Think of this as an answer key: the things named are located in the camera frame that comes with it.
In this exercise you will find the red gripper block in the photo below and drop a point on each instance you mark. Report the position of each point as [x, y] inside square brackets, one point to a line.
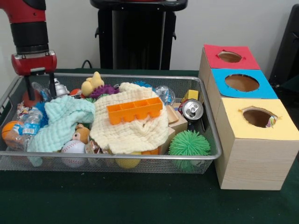
[35, 64]

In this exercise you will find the silver toy robot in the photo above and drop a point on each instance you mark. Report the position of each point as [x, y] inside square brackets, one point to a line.
[61, 88]

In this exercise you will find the mint green knitted cloth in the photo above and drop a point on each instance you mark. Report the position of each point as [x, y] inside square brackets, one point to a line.
[63, 116]

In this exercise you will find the orange plastic compartment tray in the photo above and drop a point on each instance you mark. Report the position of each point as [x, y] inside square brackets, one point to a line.
[134, 110]

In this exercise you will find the cream waffle cloth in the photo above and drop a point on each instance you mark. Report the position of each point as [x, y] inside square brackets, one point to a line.
[130, 133]

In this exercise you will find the colourful polka dot cloth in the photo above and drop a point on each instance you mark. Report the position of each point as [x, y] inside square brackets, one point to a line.
[271, 121]

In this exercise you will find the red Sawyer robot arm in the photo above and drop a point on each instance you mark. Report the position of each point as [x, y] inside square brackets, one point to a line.
[29, 28]

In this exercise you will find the wooden box with three holes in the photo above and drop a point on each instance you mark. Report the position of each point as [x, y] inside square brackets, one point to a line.
[254, 158]

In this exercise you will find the small brown football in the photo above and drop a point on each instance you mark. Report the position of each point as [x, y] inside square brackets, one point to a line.
[37, 96]

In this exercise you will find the yellow plush duck toy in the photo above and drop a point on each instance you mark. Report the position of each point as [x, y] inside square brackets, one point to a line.
[92, 82]

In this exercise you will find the small orange basketball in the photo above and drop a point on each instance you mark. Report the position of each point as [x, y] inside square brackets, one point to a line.
[7, 131]

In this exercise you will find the purple spiky ball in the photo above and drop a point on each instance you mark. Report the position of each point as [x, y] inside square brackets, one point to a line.
[104, 91]

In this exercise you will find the white baseball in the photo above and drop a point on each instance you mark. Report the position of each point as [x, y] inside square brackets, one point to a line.
[73, 149]

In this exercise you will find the dark green table cloth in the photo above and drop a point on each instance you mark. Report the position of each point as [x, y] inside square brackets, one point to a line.
[140, 198]

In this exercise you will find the silver soda can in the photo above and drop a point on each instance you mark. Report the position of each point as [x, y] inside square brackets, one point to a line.
[192, 109]

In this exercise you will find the large green spiky ball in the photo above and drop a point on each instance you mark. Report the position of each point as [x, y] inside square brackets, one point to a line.
[189, 143]

